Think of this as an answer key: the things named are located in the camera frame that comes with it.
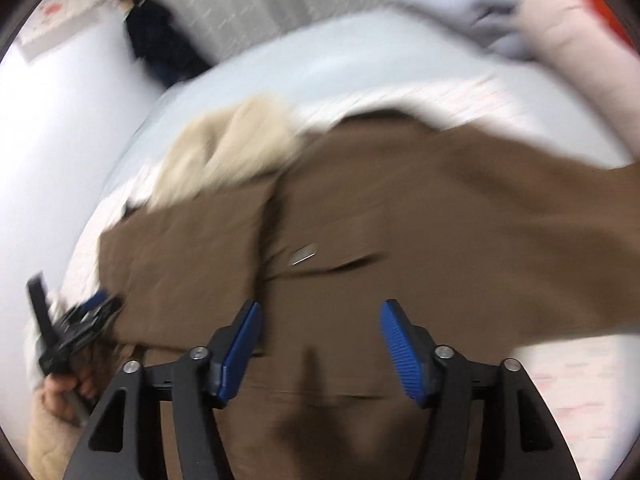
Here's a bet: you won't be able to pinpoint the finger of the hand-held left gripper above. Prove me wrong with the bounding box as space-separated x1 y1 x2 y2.
75 289 125 333

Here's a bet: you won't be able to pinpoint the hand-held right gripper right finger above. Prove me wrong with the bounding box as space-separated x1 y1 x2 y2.
380 299 581 480

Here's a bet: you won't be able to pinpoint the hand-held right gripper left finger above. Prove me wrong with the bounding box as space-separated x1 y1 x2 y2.
65 300 263 480

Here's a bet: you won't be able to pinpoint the brown coat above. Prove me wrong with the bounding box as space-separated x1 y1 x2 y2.
97 110 640 480

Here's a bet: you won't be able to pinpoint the person's left forearm cream sleeve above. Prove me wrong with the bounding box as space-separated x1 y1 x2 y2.
22 310 88 478

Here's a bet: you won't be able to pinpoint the dark hanging clothes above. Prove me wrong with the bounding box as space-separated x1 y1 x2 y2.
120 0 213 88

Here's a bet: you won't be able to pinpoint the person's left hand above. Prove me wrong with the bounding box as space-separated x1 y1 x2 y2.
42 355 103 427

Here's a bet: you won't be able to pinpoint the cream fleece garment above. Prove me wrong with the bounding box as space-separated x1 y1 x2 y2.
145 97 306 211

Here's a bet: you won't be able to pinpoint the cherry print cloth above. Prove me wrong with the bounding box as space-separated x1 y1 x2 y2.
62 72 601 480

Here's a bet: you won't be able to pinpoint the grey bed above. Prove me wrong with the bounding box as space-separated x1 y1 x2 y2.
100 7 621 201

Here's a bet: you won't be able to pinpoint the grey folded blanket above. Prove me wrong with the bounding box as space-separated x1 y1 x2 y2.
382 0 541 61

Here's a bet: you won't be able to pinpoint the pink pillow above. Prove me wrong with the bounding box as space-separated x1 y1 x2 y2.
515 0 626 93

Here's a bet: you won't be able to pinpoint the orange pumpkin cushion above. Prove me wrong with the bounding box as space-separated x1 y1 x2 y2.
580 0 626 46

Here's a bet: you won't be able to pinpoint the wall poster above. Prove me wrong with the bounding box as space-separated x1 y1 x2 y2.
17 0 108 63

